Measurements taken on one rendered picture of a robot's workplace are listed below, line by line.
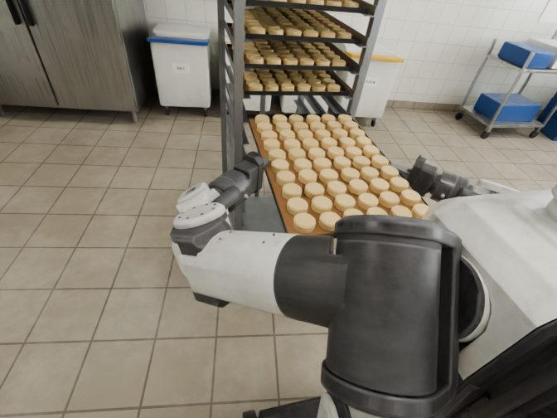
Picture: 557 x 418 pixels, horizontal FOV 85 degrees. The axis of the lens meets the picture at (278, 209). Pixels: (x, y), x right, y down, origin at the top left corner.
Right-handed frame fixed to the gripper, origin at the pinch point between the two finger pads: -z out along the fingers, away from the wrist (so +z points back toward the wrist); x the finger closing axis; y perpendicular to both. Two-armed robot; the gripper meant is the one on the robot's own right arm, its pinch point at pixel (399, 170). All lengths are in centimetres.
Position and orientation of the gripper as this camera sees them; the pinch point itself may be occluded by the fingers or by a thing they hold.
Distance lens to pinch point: 99.8
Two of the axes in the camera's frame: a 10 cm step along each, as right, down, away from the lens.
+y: -5.3, 5.3, -6.7
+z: 8.4, 4.1, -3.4
